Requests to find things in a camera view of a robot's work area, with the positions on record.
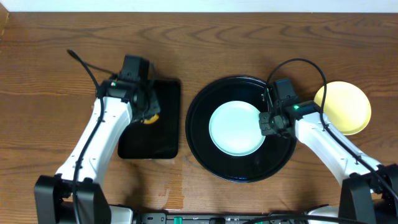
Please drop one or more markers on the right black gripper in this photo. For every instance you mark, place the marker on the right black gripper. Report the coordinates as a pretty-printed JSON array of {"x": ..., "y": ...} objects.
[{"x": 265, "y": 128}]

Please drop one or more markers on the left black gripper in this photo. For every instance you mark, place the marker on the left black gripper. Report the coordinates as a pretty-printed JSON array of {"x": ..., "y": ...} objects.
[{"x": 150, "y": 106}]

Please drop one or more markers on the yellow green sponge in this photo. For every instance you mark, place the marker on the yellow green sponge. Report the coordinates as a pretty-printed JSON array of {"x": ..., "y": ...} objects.
[{"x": 151, "y": 120}]

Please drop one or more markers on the light blue plate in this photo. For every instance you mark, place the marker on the light blue plate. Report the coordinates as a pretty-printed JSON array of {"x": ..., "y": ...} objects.
[{"x": 234, "y": 128}]

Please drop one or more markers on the yellow plate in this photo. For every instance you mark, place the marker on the yellow plate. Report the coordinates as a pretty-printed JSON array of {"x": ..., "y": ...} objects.
[{"x": 347, "y": 107}]

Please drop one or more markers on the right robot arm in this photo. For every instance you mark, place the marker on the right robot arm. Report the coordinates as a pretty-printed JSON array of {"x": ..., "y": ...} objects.
[{"x": 368, "y": 188}]

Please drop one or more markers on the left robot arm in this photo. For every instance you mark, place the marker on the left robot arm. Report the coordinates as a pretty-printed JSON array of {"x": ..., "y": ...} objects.
[{"x": 74, "y": 194}]

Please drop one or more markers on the black round tray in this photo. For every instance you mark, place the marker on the black round tray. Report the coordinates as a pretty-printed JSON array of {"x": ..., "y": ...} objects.
[{"x": 272, "y": 154}]

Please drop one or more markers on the black rectangular tray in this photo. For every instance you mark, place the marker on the black rectangular tray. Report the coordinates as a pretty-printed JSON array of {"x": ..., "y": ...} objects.
[{"x": 158, "y": 140}]

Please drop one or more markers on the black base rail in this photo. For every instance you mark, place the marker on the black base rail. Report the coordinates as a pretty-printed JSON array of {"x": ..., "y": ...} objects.
[{"x": 163, "y": 218}]

